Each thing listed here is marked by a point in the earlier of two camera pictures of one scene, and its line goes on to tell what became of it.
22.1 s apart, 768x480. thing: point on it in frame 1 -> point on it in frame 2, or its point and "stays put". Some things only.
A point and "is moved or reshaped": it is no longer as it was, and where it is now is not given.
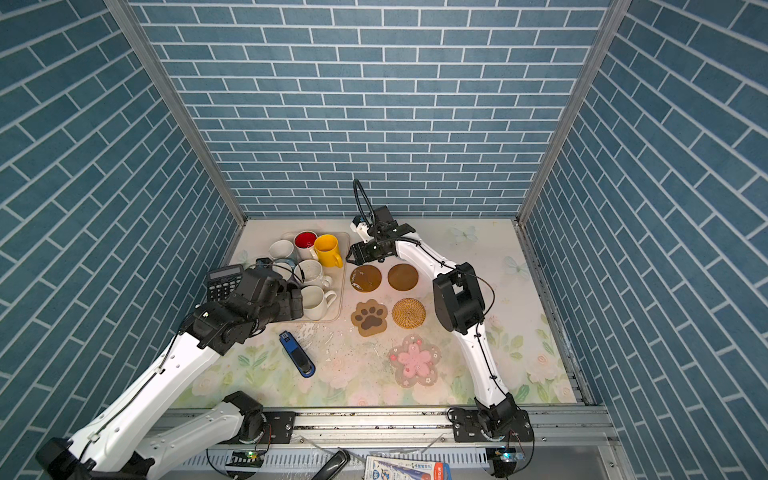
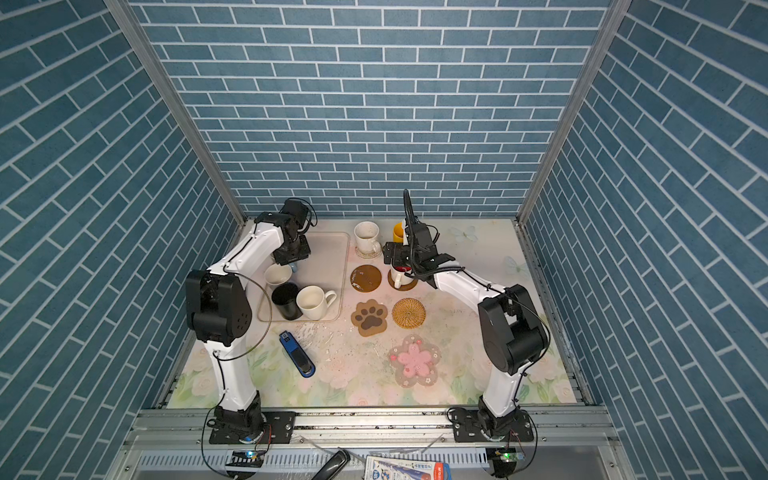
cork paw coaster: (370, 317) stays put
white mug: (310, 272) is moved or reshaped
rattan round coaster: (408, 313) stays put
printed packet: (394, 468) stays put
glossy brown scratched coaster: (365, 278) stays put
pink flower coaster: (415, 361) stays put
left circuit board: (253, 458) stays put
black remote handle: (340, 460) stays put
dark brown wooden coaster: (403, 277) stays put
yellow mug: (326, 246) is moved or reshaped
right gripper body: (369, 252) -> (402, 255)
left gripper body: (282, 309) -> (293, 251)
